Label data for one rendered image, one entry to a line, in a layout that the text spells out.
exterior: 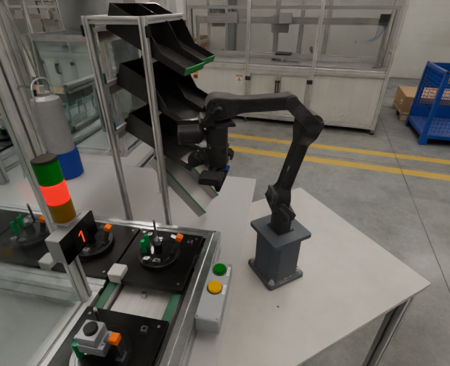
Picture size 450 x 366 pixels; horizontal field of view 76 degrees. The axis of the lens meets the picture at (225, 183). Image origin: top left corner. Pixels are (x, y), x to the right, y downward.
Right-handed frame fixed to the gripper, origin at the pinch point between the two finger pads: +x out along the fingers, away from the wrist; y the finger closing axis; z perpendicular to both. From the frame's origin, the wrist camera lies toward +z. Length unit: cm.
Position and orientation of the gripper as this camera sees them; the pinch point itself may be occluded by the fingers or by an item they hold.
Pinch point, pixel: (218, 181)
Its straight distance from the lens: 83.6
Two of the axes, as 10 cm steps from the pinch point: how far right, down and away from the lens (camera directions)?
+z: -9.8, -1.0, 1.7
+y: -2.0, 5.1, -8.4
